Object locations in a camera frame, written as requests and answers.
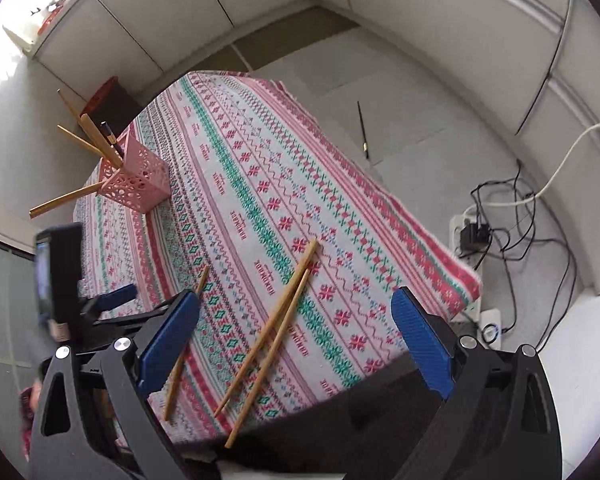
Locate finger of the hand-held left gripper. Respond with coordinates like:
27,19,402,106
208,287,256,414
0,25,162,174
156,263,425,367
81,299,179,349
84,283,139,318

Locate brown floor mat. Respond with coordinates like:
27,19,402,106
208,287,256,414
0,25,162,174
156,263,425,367
232,7,361,72
145,45,253,106

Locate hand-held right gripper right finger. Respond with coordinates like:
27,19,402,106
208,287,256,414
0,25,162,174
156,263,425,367
390,286,564,480

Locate white cable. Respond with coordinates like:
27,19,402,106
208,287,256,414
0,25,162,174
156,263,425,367
472,116,600,208

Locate black cable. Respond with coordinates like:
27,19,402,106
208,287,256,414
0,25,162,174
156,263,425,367
470,160,578,356

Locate dark trash bin red liner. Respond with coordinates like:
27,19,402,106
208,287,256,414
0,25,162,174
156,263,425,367
79,76,143,123

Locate black charger plug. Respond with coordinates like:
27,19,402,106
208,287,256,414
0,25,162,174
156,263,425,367
459,222,492,250

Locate bamboo chopstick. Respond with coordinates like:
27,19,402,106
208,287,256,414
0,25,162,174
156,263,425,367
56,125,108,158
56,89,125,170
213,239,320,417
80,113,123,168
28,181,108,220
224,268,313,450
163,265,212,422

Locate pink patterned clothing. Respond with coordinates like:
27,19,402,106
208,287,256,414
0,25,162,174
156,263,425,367
19,385,46,461

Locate white power strip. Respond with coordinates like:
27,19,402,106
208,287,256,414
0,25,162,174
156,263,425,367
449,204,487,273

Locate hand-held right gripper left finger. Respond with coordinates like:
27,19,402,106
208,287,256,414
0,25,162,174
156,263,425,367
27,290,202,480

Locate frosted glass door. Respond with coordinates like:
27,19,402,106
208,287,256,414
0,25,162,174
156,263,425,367
0,232,48,361

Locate pink perforated utensil holder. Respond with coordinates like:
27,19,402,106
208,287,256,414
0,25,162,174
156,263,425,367
97,127,171,215

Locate black chopstick with gold band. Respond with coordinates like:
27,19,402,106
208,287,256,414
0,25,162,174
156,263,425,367
356,100,372,161
99,121,126,158

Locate red green patterned tablecloth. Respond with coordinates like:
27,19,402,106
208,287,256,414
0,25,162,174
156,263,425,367
22,71,483,448

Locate red bowl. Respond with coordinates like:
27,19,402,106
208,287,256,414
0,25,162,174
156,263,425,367
39,6,63,31

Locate white kitchen cabinet unit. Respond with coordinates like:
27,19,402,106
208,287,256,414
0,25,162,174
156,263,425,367
2,0,600,296

